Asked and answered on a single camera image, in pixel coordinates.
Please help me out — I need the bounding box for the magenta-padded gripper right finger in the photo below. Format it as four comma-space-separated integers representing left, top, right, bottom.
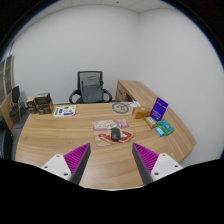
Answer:
131, 142, 184, 185

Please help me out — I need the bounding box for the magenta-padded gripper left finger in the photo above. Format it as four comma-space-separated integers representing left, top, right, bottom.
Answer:
41, 142, 92, 186

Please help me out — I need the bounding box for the black computer mouse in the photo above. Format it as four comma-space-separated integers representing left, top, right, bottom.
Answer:
110, 127, 121, 142

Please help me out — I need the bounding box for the cartoon print mouse pad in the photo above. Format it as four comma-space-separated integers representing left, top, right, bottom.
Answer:
92, 118, 135, 148

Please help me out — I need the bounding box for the light blue package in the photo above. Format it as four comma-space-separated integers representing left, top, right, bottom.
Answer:
154, 126, 166, 138

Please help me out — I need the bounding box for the teal green package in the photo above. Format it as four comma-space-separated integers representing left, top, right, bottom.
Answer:
156, 119, 175, 136

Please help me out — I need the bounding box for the small beige box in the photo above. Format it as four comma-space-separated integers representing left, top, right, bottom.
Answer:
144, 116, 158, 130

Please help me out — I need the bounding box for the printed sheet with coloured shapes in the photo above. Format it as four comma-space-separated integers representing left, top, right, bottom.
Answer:
52, 104, 77, 118

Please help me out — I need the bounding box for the purple card package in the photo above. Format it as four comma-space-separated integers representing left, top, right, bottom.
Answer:
149, 96, 170, 122

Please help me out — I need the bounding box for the white paper note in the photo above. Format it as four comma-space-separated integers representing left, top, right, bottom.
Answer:
129, 100, 142, 109

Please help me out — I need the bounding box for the round grey disc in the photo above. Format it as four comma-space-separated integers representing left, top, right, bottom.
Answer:
111, 101, 130, 115

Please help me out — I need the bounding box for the black box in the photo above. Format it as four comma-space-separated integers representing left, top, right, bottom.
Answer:
34, 92, 52, 106

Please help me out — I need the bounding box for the small brown cardboard box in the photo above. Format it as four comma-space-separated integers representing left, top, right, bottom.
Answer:
25, 95, 38, 114

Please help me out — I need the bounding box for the grey backpack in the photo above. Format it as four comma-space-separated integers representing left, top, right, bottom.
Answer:
80, 75, 104, 104

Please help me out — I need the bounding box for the wooden side desk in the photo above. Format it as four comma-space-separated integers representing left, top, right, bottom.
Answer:
114, 79, 158, 108

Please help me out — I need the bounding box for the dark bulky chair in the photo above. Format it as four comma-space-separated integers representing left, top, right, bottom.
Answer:
0, 116, 14, 159

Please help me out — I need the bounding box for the black mesh office chair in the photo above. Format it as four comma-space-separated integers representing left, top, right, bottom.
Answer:
68, 70, 113, 105

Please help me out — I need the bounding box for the slim black swivel chair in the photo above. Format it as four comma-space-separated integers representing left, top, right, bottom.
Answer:
9, 85, 22, 118

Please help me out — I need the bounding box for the wooden shelf unit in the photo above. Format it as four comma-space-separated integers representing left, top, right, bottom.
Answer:
0, 54, 21, 131

